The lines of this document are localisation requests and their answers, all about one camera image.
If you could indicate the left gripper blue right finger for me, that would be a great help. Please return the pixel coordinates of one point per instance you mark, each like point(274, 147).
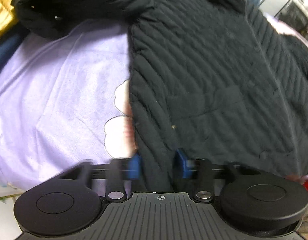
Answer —
point(198, 175)

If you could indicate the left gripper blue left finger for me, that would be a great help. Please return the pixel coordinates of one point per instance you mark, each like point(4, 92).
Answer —
point(119, 171)

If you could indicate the black quilted jacket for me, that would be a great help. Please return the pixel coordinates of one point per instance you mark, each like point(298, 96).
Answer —
point(212, 77)

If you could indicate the lavender patterned bed sheet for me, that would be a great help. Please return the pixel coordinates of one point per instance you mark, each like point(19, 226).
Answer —
point(65, 101)

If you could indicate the dark blue garment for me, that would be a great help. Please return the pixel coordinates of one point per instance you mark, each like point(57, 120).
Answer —
point(9, 44)

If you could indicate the black wire rack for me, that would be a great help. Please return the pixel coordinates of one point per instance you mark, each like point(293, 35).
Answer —
point(295, 14)

